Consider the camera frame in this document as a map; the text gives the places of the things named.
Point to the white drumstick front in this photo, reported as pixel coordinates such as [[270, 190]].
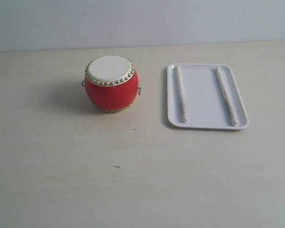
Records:
[[181, 91]]

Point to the small red drum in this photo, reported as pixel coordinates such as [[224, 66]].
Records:
[[111, 82]]

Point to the white rectangular plastic tray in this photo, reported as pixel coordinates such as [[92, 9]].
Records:
[[206, 107]]

